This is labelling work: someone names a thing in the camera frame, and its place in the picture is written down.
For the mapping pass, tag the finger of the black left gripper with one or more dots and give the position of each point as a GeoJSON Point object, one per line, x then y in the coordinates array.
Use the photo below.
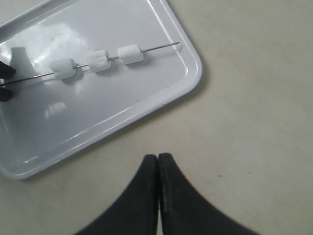
{"type": "Point", "coordinates": [5, 94]}
{"type": "Point", "coordinates": [6, 71]}

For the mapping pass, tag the white marshmallow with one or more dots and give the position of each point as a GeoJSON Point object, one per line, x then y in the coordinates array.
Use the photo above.
{"type": "Point", "coordinates": [98, 61]}
{"type": "Point", "coordinates": [130, 54]}
{"type": "Point", "coordinates": [63, 68]}

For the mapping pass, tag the thin metal skewer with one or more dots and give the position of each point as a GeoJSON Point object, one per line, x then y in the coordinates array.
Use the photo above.
{"type": "Point", "coordinates": [83, 65]}

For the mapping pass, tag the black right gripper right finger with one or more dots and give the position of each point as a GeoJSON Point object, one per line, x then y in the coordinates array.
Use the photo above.
{"type": "Point", "coordinates": [183, 210]}

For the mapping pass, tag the white rectangular plastic tray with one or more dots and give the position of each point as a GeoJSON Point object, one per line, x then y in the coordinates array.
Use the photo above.
{"type": "Point", "coordinates": [48, 120]}

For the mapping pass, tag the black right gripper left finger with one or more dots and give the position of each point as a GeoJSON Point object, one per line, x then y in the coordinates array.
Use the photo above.
{"type": "Point", "coordinates": [135, 212]}

